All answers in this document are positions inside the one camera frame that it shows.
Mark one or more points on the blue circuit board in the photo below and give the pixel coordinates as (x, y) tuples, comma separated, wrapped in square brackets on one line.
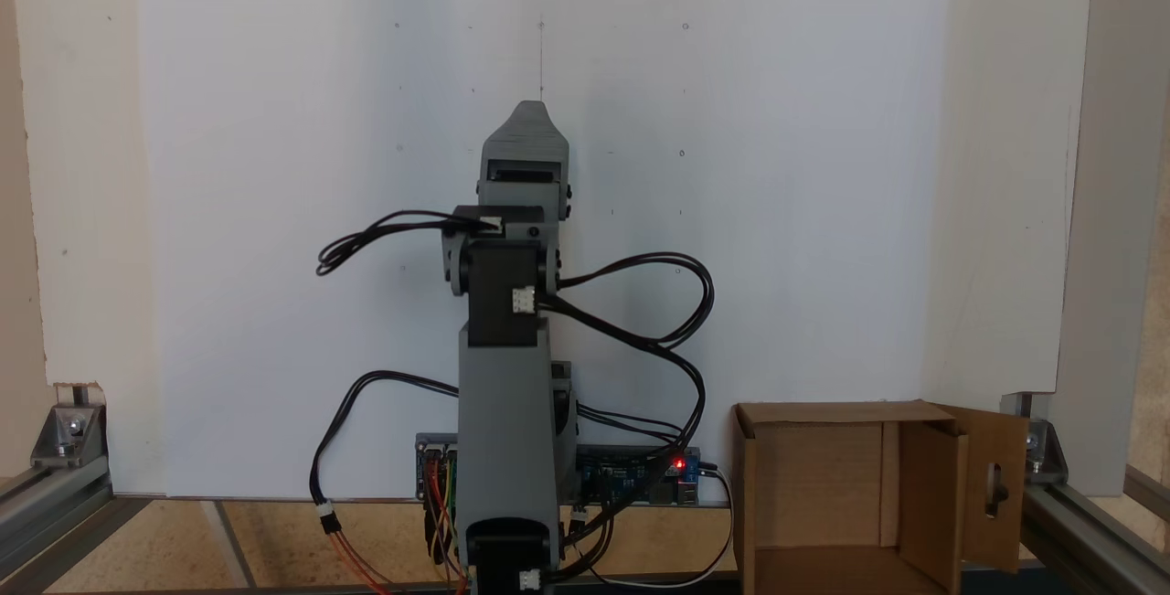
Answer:
[(631, 476)]

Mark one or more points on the grey aluminium frame rail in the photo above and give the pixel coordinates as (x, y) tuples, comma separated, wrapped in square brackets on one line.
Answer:
[(1088, 531), (55, 513)]

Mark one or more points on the brown cardboard box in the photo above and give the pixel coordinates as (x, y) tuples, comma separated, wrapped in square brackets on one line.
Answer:
[(823, 494)]

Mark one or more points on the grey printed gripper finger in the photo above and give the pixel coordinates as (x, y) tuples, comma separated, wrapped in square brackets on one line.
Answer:
[(526, 133)]

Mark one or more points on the small circuit board with jumpers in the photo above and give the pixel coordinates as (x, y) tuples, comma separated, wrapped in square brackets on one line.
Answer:
[(434, 453)]

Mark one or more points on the metal corner bracket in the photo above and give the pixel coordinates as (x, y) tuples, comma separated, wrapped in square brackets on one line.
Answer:
[(1037, 449), (69, 430)]

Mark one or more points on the white paper sheet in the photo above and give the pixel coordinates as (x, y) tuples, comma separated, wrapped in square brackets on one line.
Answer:
[(274, 120)]

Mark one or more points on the grey printed Koch robot arm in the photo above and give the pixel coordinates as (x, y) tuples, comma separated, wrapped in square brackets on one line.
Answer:
[(507, 430)]

